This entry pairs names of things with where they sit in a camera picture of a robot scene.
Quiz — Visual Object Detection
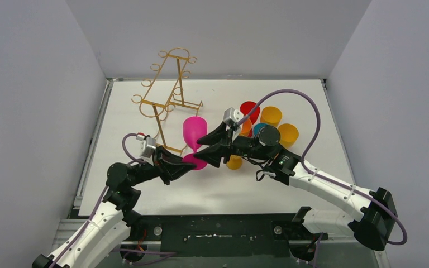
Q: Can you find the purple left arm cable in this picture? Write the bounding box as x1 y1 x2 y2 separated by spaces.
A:
47 133 178 268

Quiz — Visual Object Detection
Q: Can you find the magenta wine glass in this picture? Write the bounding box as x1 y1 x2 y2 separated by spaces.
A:
183 116 207 170

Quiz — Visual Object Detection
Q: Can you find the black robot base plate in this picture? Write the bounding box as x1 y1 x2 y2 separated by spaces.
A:
116 213 328 264

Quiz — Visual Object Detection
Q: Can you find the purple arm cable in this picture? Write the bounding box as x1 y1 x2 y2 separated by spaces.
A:
236 89 409 246
47 133 178 268

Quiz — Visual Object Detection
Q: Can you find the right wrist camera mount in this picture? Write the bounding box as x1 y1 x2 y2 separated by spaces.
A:
222 107 244 130

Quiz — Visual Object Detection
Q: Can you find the blue wine glass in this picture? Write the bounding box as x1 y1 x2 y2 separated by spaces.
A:
252 123 268 137

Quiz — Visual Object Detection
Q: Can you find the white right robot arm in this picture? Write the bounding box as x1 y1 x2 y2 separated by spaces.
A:
195 123 397 251

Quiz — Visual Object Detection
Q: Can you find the gold wire glass rack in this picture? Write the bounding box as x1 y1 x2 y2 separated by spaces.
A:
131 47 203 156

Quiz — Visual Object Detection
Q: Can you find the orange wine glass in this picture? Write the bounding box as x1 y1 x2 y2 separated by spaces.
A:
240 118 252 137

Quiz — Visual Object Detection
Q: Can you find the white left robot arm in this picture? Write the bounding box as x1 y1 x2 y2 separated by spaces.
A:
32 146 197 267

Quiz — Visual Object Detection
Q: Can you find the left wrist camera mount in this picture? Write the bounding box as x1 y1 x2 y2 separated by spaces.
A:
136 133 157 161

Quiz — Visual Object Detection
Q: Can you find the yellow wine glass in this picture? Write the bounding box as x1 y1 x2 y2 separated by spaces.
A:
278 123 299 148
260 106 283 127
226 155 243 170

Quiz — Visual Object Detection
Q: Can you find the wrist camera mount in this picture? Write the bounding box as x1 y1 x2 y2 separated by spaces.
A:
136 133 157 161
222 107 244 130

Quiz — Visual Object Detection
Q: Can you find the aluminium table edge rail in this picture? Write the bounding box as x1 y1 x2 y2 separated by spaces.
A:
46 76 391 268

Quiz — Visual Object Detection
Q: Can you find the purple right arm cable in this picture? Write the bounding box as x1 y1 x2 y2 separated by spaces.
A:
236 89 409 246

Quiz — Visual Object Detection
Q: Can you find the red wine glass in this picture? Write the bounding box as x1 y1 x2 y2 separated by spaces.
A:
240 101 261 124

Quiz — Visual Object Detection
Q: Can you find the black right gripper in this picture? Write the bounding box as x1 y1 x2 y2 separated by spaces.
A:
195 120 271 165

